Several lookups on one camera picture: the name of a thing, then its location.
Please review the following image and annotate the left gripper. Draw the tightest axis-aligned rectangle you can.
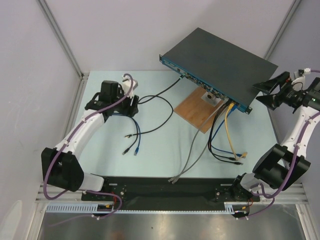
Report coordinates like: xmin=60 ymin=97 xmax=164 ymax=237
xmin=111 ymin=88 xmax=139 ymax=118

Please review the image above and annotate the blue ethernet cable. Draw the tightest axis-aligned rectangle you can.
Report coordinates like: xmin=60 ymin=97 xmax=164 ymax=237
xmin=109 ymin=112 xmax=142 ymax=156
xmin=209 ymin=104 xmax=245 ymax=160

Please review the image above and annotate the black ethernet cable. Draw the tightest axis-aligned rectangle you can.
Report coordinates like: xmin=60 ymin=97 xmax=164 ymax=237
xmin=207 ymin=102 xmax=236 ymax=161
xmin=209 ymin=102 xmax=244 ymax=167

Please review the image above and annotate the grey ethernet cable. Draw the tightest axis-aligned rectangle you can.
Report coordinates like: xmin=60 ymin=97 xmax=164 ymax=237
xmin=168 ymin=110 xmax=217 ymax=184
xmin=165 ymin=102 xmax=226 ymax=182

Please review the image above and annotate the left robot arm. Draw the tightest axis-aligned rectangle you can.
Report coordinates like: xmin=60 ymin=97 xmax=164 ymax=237
xmin=41 ymin=73 xmax=139 ymax=200

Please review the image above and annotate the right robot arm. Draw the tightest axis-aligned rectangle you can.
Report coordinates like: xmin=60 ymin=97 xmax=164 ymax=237
xmin=229 ymin=68 xmax=320 ymax=201

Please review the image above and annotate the wooden base board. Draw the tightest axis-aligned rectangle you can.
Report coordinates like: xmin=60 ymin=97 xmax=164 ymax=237
xmin=174 ymin=87 xmax=224 ymax=134

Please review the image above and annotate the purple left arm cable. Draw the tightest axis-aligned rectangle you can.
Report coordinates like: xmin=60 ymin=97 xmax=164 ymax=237
xmin=42 ymin=72 xmax=133 ymax=221

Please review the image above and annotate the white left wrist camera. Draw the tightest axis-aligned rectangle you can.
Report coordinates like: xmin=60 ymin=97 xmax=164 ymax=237
xmin=121 ymin=73 xmax=138 ymax=99

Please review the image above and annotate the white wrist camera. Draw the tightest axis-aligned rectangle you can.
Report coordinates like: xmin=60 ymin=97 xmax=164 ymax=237
xmin=292 ymin=68 xmax=311 ymax=85
xmin=121 ymin=73 xmax=138 ymax=99

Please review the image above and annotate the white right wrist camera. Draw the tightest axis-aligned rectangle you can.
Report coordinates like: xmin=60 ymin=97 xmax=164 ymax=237
xmin=292 ymin=68 xmax=311 ymax=85

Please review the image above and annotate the blue ethernet cable plugged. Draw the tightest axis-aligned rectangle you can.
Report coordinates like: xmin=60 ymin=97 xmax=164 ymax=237
xmin=209 ymin=104 xmax=245 ymax=160

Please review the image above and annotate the yellow ethernet cable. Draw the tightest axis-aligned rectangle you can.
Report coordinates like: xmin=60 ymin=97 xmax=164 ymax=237
xmin=224 ymin=102 xmax=249 ymax=161

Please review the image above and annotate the black ethernet cable plugged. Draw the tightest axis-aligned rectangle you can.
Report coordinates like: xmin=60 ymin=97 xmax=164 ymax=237
xmin=209 ymin=102 xmax=244 ymax=167

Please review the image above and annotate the blue-faced black network switch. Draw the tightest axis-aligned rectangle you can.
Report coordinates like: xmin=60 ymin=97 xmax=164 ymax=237
xmin=159 ymin=27 xmax=278 ymax=114

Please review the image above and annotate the black cable teal plug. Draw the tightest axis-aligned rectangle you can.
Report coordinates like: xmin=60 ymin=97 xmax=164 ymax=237
xmin=124 ymin=75 xmax=186 ymax=139

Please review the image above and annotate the metal switch stand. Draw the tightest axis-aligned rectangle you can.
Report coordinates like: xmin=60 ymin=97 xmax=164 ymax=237
xmin=201 ymin=92 xmax=221 ymax=107

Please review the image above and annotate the grey ethernet cable plugged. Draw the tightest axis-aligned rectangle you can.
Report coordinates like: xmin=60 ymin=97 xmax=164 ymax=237
xmin=165 ymin=102 xmax=226 ymax=182

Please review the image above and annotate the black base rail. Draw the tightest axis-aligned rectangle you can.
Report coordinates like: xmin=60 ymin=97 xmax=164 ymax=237
xmin=81 ymin=176 xmax=253 ymax=212

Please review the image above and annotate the right aluminium frame post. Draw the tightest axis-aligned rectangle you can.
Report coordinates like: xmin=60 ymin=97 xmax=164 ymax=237
xmin=263 ymin=0 xmax=302 ymax=60

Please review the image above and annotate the aluminium frame post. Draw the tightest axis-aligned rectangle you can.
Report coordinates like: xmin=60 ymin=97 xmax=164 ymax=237
xmin=263 ymin=0 xmax=302 ymax=60
xmin=37 ymin=0 xmax=90 ymax=80

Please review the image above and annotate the left aluminium frame post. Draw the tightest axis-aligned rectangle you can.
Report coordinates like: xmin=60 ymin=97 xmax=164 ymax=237
xmin=37 ymin=0 xmax=90 ymax=80

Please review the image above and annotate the aluminium front frame rail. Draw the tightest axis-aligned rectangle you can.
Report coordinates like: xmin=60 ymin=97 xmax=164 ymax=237
xmin=35 ymin=183 xmax=309 ymax=205

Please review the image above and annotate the white slotted cable duct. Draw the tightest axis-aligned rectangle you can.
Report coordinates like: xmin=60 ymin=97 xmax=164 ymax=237
xmin=46 ymin=203 xmax=248 ymax=215

